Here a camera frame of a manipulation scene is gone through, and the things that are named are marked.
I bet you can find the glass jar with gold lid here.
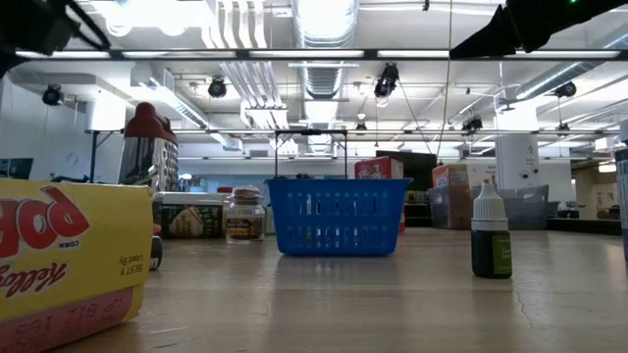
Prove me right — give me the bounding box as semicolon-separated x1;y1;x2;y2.
225;184;267;245

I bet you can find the dark wall screen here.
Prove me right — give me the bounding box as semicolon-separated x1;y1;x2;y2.
0;157;35;180

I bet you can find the black background table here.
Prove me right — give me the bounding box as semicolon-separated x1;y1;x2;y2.
546;217;625;236

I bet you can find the green label dropper bottle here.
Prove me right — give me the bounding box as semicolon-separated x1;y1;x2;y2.
470;181;514;280

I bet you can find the metal grater with red handle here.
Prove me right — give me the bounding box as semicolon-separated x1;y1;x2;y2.
117;101;181;193

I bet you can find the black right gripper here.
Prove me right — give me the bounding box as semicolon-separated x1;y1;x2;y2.
448;0;628;61

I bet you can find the silver ventilation duct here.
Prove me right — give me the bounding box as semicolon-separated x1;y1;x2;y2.
288;0;362;102

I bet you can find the black ceiling camera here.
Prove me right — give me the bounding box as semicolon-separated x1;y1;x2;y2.
373;62;400;100

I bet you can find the red Froot Loops cereal box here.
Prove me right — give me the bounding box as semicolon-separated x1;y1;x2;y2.
353;156;405;180

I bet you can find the grey plastic bin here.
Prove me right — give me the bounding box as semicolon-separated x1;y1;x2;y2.
428;183;551;231

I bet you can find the black ceiling spotlight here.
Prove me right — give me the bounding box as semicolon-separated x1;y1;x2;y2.
40;83;65;107
553;79;578;100
460;116;485;134
207;75;229;100

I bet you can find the black overhead frame bar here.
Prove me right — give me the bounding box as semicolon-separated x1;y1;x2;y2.
14;47;628;63

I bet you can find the yellow Corn Pops cereal box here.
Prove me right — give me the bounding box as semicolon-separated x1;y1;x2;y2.
0;178;155;353

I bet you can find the black metal post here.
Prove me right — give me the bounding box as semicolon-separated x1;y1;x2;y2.
88;130;100;184

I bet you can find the orange Mini Wheats cereal box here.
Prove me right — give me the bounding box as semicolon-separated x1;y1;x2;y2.
431;163;471;229

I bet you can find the green Apple Jacks cereal box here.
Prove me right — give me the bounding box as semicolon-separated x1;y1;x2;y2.
152;191;228;240

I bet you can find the blue plastic basket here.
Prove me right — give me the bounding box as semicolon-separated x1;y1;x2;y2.
264;129;413;258

